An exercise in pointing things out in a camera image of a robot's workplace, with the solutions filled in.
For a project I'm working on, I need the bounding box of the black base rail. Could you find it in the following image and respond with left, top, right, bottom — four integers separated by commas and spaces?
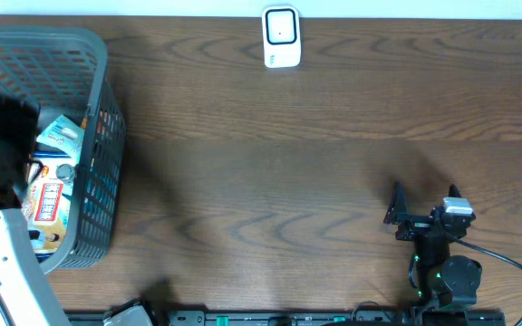
63, 309, 508, 326

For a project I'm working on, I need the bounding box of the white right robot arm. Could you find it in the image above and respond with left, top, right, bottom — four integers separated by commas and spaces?
383, 182, 482, 309

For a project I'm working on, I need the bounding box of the yellow snack bag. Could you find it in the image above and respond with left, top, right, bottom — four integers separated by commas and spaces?
22, 152, 76, 262

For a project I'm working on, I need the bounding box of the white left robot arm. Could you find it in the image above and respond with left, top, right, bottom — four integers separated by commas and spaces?
0, 96, 70, 325

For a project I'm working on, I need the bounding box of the light blue wipes pack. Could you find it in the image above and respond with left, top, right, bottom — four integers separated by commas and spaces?
36, 115, 84, 160

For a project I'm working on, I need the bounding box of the white barcode scanner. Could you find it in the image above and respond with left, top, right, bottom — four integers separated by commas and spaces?
261, 5, 302, 69

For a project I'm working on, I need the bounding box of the grey plastic shopping basket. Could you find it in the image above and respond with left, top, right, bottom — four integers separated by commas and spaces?
0, 26, 126, 273

